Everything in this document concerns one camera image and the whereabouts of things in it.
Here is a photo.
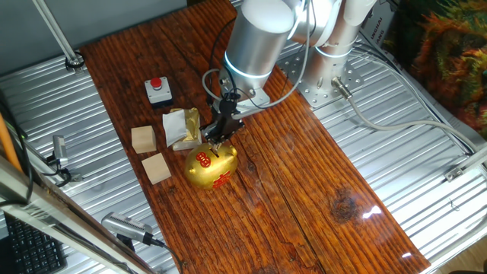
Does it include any black keyboard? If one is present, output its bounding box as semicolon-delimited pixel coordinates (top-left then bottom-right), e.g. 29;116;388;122
3;212;68;274

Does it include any black camera cable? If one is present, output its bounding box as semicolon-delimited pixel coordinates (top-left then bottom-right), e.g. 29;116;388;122
151;237;186;274

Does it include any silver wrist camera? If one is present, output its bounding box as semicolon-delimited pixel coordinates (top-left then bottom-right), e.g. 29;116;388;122
231;88;272;119

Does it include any grey box red button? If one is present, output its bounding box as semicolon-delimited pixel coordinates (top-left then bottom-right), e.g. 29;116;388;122
144;77;174;110

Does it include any gold piggy bank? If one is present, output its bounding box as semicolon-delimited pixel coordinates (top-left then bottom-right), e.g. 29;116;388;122
184;140;240;191

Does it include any light wooden block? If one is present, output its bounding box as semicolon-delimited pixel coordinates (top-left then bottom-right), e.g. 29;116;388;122
141;152;173;186
131;125;158;155

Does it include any silver ribbed camera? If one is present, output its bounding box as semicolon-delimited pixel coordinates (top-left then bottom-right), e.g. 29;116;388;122
100;212;157;247

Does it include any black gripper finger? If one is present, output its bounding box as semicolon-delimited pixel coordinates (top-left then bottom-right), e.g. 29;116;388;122
217;120;245;146
200;120;221;148

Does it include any thick grey cable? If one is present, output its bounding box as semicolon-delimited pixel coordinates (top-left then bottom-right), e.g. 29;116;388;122
330;75;481;154

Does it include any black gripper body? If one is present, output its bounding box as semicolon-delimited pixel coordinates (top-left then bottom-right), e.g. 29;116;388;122
211;97;244;132

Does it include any colourful fuzzy fabric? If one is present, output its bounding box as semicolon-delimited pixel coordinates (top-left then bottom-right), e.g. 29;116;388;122
384;0;487;140

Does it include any aluminium frame beam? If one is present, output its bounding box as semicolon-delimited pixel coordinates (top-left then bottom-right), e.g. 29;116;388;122
0;154;157;274

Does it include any thin black cable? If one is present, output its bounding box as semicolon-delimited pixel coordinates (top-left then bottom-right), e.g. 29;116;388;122
207;17;237;106

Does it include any white printed box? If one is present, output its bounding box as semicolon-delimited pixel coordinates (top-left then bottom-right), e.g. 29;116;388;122
360;11;399;53

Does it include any gold tissue pack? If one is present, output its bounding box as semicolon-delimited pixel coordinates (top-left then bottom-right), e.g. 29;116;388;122
169;107;202;152

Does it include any orange tube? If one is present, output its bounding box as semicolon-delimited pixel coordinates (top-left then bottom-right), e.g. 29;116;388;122
0;112;22;172

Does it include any small grey camera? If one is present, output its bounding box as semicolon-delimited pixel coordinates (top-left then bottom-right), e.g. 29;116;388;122
52;135;69;168

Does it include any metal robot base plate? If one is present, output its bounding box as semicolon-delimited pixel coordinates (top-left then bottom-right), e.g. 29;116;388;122
279;49;364;110

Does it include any aluminium pole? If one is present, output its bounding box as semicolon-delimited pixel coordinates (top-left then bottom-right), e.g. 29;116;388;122
32;0;85;73

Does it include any white tissue sheet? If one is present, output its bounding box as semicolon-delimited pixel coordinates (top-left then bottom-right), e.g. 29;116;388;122
162;109;188;148

